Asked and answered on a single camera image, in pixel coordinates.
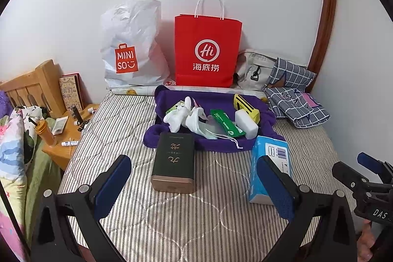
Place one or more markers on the folded grey checked cloth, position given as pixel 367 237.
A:
pixel 291 111

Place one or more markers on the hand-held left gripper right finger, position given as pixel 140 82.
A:
pixel 276 185

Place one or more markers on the patterned brown box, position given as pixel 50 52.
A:
pixel 71 93

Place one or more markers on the green tissue pack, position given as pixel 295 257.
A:
pixel 228 124

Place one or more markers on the white printed pillow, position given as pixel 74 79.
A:
pixel 27 130

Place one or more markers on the grey checked fabric pouch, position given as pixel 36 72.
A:
pixel 291 74

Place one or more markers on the white cream tube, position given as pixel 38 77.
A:
pixel 60 125

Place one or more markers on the wooden nightstand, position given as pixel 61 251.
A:
pixel 64 154

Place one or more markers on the person's right hand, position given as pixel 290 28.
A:
pixel 365 239

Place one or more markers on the green bedsheet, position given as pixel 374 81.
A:
pixel 43 188

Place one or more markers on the wooden headboard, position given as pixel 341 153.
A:
pixel 33 87

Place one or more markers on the white plastic shopping bag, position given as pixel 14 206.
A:
pixel 132 44

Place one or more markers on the orange bottle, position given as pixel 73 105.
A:
pixel 46 134

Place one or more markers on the white sponge block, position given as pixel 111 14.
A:
pixel 245 125

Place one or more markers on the dark green gift box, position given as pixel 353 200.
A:
pixel 173 160

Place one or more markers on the purple towel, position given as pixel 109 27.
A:
pixel 172 136

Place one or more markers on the pastel printed pillow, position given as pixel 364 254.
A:
pixel 10 173

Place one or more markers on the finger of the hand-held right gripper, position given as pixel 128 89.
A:
pixel 347 173
pixel 368 161

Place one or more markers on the red paper bag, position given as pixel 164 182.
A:
pixel 208 44

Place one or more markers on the clear plastic bag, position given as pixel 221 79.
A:
pixel 215 128

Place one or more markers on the white cloth pouch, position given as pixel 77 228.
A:
pixel 198 120

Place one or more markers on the light green wipes pack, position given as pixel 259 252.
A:
pixel 173 108

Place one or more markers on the yellow mesh scrubber black stripes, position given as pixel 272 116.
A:
pixel 245 105

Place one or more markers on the beige backpack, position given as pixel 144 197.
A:
pixel 254 68

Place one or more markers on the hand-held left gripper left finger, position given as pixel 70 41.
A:
pixel 113 182

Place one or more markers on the blue tissue pack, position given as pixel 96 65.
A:
pixel 270 154

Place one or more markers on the pink tag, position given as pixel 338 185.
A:
pixel 310 101

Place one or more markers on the brown wooden door frame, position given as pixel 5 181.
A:
pixel 327 19

